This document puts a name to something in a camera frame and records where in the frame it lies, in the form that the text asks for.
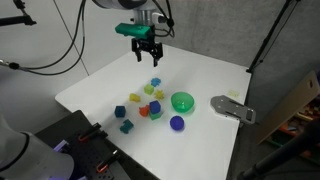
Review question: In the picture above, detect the black perforated base board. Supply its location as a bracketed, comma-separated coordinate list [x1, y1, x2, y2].
[34, 109, 161, 180]

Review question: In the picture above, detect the wooden board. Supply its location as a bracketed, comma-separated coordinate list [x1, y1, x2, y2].
[256, 70, 320, 145]

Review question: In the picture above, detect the translucent green bowl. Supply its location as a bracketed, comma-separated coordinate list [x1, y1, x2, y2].
[170, 91, 195, 115]

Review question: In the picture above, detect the purple glowing light strip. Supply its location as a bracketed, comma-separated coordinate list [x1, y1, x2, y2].
[53, 139, 70, 153]

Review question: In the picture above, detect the pale yellow small piece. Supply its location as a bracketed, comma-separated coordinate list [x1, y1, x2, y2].
[227, 89, 240, 99]

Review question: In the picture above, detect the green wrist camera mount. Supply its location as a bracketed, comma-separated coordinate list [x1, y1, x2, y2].
[114, 22, 152, 38]

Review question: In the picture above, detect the lime green block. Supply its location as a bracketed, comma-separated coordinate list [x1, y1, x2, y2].
[143, 83, 155, 96]

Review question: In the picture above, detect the orange toy shape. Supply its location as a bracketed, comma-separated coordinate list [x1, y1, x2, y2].
[138, 104, 151, 118]

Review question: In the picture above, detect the teal toy block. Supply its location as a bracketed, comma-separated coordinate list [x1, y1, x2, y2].
[119, 118, 135, 135]

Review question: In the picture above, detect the colourful toy shelf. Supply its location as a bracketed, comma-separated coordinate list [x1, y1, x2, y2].
[264, 96, 320, 166]

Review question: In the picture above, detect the black orange clamp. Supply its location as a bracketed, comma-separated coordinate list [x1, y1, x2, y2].
[77, 122, 109, 144]
[96, 149, 123, 174]

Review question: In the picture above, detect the purple-blue ball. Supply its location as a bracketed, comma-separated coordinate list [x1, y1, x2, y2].
[169, 115, 186, 132]

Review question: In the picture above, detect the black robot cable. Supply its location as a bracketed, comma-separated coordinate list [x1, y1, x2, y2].
[0, 0, 176, 76]

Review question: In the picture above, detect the yellow toy shape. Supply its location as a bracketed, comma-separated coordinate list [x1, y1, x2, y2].
[129, 93, 142, 104]

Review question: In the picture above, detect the thin black tripod stand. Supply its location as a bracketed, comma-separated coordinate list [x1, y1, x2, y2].
[245, 0, 303, 74]

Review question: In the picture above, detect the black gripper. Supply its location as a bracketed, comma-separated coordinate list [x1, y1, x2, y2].
[131, 33, 164, 68]

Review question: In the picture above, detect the light blue toy shape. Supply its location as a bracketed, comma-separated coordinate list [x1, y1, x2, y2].
[150, 77, 163, 88]

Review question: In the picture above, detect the grey metal mounting plate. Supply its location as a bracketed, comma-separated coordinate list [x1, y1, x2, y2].
[210, 95, 257, 126]

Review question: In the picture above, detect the yellow star toy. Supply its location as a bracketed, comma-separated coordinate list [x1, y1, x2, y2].
[153, 89, 166, 101]

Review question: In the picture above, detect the thick black pole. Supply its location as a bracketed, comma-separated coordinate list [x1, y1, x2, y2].
[236, 121, 320, 180]

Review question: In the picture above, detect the dark blue cube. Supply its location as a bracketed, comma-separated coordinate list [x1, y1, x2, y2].
[114, 105, 127, 119]

